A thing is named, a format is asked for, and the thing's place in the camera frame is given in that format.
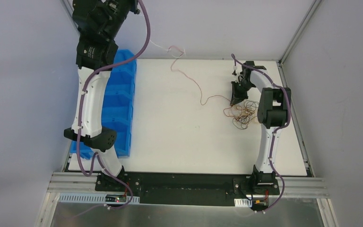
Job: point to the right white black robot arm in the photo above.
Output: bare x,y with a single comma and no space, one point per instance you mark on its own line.
274,114

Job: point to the left corner aluminium post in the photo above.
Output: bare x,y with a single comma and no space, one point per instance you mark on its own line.
69,10

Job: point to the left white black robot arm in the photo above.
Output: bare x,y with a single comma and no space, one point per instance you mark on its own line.
98,22

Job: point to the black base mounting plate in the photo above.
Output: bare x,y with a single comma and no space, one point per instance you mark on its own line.
185,189

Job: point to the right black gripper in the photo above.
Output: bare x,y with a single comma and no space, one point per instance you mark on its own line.
240,91

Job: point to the blue plastic bin row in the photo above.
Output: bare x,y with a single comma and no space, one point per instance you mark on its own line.
117,110

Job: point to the white slotted cable duct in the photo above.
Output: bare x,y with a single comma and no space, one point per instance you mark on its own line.
96,198

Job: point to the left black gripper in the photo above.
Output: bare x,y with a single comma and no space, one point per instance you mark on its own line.
118,8

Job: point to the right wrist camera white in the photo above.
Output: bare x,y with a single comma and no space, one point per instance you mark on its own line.
237,71

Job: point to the corner aluminium post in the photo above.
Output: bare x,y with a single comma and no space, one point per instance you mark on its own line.
300,30
69,10

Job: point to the aluminium frame rail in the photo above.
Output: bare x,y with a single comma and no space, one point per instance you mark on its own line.
295,187

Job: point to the right corner aluminium post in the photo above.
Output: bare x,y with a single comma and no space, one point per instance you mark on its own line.
300,30

